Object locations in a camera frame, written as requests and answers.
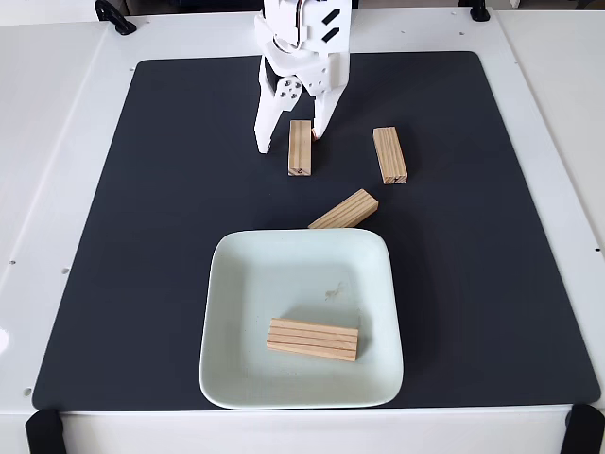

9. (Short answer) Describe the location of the grooved wooden block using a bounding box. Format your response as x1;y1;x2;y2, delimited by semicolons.
266;317;359;363
287;119;313;178
372;126;408;185
307;188;379;230

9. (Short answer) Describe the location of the pale green square plate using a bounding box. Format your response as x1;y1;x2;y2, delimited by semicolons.
198;228;406;410

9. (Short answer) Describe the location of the black rubber mat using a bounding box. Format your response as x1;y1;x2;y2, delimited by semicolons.
31;50;601;411

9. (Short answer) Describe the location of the red white black servo cable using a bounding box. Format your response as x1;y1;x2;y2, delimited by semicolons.
271;0;313;52

